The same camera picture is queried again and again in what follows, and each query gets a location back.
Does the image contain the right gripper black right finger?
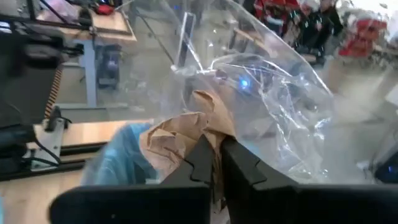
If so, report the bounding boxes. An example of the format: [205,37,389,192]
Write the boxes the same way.
[220,136,398,224]

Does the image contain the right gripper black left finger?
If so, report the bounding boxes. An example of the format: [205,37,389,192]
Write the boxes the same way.
[49,134,216,224]

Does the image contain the brown packing paper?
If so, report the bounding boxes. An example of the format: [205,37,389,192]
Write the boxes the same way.
[139,89,236,200]

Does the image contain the clear plastic bag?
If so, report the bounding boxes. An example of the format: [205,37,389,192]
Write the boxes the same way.
[114,0,346,187]

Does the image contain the blue bin liner bag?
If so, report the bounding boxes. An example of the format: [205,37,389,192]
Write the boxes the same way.
[80,122,160,187]

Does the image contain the wooden table blue legs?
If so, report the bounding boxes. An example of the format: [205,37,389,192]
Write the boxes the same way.
[35,9,137,108]

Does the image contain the person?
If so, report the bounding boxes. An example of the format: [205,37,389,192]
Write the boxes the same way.
[310,0,345,47]

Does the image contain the black aluminium table frame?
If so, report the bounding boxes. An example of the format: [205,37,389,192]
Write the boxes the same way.
[0,141,108,183]

